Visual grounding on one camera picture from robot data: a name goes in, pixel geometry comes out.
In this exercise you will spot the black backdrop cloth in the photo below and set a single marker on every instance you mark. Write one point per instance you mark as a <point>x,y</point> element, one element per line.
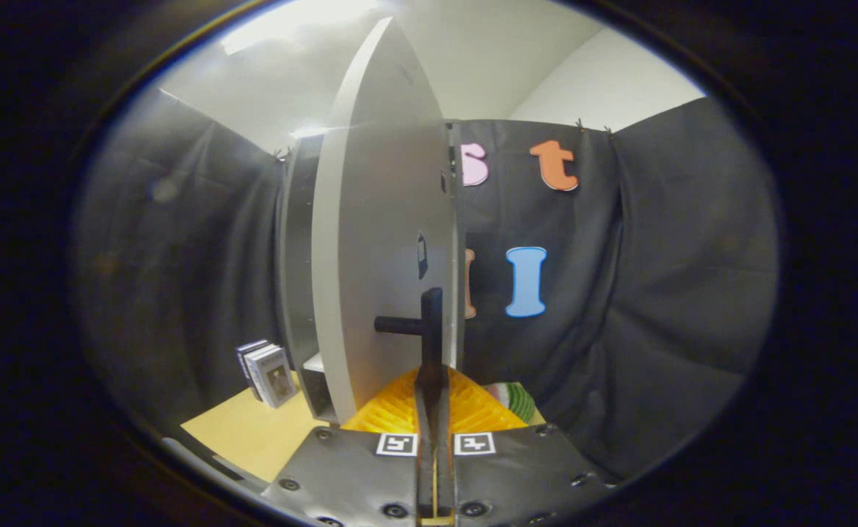
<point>656,293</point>

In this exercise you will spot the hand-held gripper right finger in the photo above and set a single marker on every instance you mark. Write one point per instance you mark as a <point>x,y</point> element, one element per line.
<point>444,424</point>

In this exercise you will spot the dark blue book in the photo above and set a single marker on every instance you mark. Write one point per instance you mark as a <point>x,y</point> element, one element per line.
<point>242,359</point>

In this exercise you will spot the watermelon print pouch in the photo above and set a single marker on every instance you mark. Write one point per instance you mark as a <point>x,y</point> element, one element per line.
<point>517,401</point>

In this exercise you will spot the grey shoe cabinet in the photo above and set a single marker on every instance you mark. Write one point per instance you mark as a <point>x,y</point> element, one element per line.
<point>293,256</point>

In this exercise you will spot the blue and white book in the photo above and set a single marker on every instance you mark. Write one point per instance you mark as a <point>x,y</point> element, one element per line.
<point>252,367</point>

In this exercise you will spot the white shoe cabinet door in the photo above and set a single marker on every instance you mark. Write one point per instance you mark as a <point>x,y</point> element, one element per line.
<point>370,256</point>

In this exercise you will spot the grey portrait cover book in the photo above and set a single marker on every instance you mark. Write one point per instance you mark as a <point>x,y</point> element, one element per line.
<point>277,377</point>

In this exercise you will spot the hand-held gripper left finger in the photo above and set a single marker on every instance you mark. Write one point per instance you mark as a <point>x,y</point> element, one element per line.
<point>424,424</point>

